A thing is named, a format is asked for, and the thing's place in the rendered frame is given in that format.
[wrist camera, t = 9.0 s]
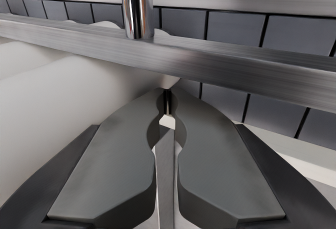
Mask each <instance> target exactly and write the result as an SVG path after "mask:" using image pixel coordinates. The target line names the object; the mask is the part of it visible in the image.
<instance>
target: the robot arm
mask: <svg viewBox="0 0 336 229"><path fill-rule="evenodd" d="M167 105H168V113H169V115H172V117H173V118H174V119H175V140H176V141H177V142H178V143H179V145H180V146H181V148H182V150H181V151H180V153H179V154H178V160H177V195H178V207H179V212H180V214H181V215H182V216H183V217H184V218H185V219H186V220H187V221H189V222H191V223H192V224H194V225H195V226H197V227H199V228H200V229H336V210H335V208H334V207H333V206H332V205H331V204H330V203H329V201H328V200H327V199H326V198H325V197H324V196H323V195H322V194H321V193H320V192H319V191H318V189H317V188H316V187H315V186H314V185H313V184H312V183H311V182H310V181H309V180H307V179H306V178H305V177H304V176H303V175H302V174H301V173H300V172H299V171H298V170H296V169H295V168H294V167H293V166H292V165H291V164H289V163H288V162H287V161H286V160H285V159H283V158H282V157H281V156H280V155H279V154H278V153H276V152H275V151H274V150H273V149H272V148H271V147H269V146H268V145H267V144H266V143H265V142H263V141H262V140H261V139H260V138H259V137H258V136H256V135H255V134H254V133H253V132H252V131H250V130H249V129H248V128H247V127H246V126H245V125H243V124H235V123H233V122H232V121H231V120H230V119H229V118H228V117H227V116H225V115H224V114H223V113H222V112H220V111H219V110H218V109H216V108H215V107H213V106H212V105H210V104H208V103H206V102H205V101H203V100H201V99H199V98H197V97H195V96H193V95H191V94H189V93H188V92H186V91H184V90H182V89H180V88H178V87H173V88H170V89H165V88H162V87H157V88H155V89H153V90H151V91H149V92H148V93H146V94H144V95H142V96H140V97H138V98H136V99H135V100H133V101H131V102H129V103H127V104H125V105H124V106H122V107H121V108H119V109H118V110H116V111H115V112H114V113H112V114H111V115H110V116H109V117H107V118H106V119H105V120H104V121H103V122H102V123H101V124H99V125H97V124H92V125H91V126H89V127H88V128H87V129H86V130H85V131H83V132H82V133H81V134H80V135H79V136H77V137H76V138H75V139H74V140H73V141H72V142H70V143H69V144H68V145H67V146H66V147H64V148H63V149H62V150H61V151H60V152H58V153H57V154H56V155H55V156H54V157H53V158H51V159H50V160H49V161H48V162H47V163H45V164H44V165H43V166H42V167H41V168H39V169H38V170H37V171H36V172H35V173H34V174H33V175H31V176H30V177H29V178H28V179H27V180H26V181H25V182H24V183H23V184H22V185H21V186H20V187H19V188H18V189H17V190H16V191H15V192H14V193H13V194H12V195H11V196H10V197H9V198H8V199H7V201H6V202H5V203H4V204H3V205H2V206H1V207H0V229H133V228H135V227H136V226H138V225H140V224H141V223H143V222H144V221H146V220H148V219H149V218H150V217H151V216H152V214H153V213H154V210H155V203H156V193H157V176H156V159H155V154H154V153H153V151H152V149H153V147H154V146H155V144H156V143H157V142H158V141H159V140H160V122H159V121H160V119H161V118H162V117H163V116H164V115H166V114H167Z"/></svg>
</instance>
